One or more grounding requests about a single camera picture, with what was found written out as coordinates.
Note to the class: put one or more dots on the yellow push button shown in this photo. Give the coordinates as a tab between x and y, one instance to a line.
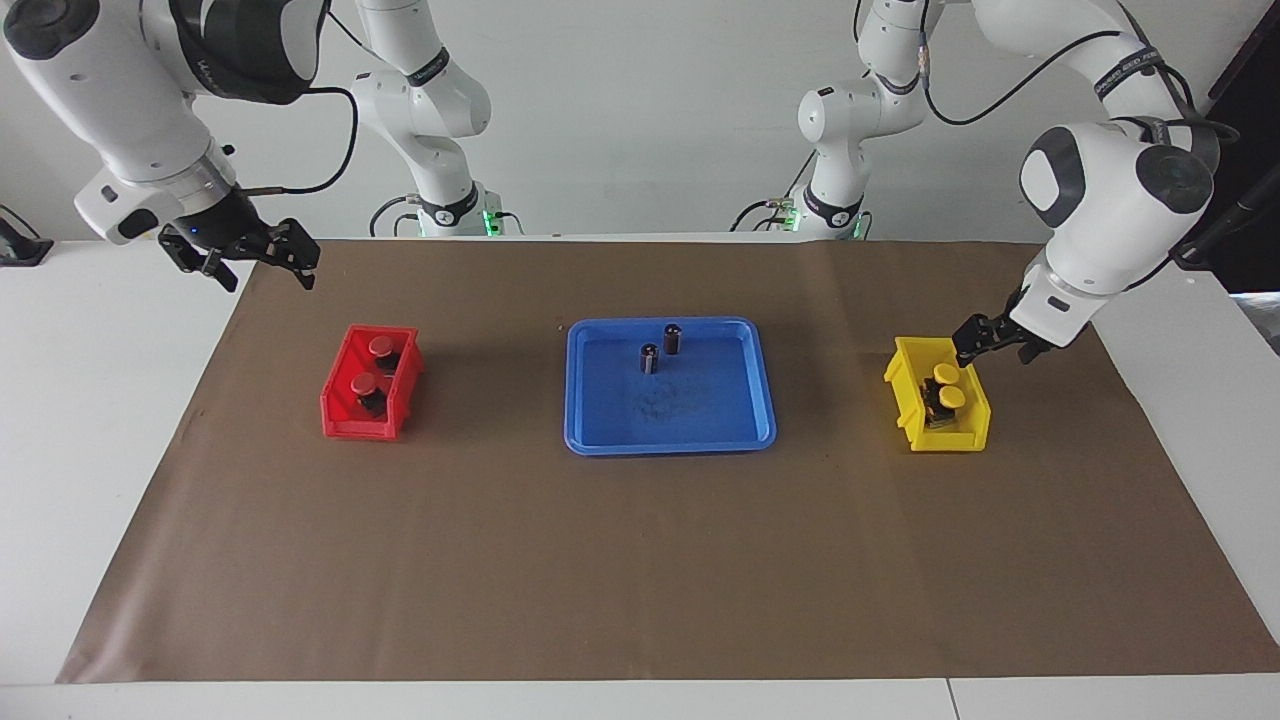
945	373
953	397

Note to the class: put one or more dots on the large black cylinder capacitor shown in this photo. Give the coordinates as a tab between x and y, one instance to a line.
673	340

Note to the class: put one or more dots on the red plastic bin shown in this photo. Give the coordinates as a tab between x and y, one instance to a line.
345	428

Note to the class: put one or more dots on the black device on table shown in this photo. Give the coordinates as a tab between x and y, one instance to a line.
20	250

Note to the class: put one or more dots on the black stand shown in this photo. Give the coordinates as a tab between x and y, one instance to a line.
1240	210

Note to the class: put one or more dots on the small black cylinder capacitor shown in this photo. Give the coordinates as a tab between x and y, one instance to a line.
650	360

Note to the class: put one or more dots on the blue plastic tray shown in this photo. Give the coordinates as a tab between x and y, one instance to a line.
700	400

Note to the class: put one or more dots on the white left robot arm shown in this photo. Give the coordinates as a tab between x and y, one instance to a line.
1110	200

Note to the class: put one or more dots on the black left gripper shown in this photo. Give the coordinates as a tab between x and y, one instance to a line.
1010	332

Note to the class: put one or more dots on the brown paper table mat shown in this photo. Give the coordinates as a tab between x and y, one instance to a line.
640	560

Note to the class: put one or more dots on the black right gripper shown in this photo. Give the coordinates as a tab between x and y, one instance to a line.
235	228

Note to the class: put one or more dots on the yellow plastic bin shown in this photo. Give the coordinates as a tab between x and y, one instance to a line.
945	442

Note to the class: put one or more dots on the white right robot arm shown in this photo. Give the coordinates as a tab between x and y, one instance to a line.
120	100

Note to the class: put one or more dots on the red push button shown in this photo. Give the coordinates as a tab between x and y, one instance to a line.
380	345
363	384

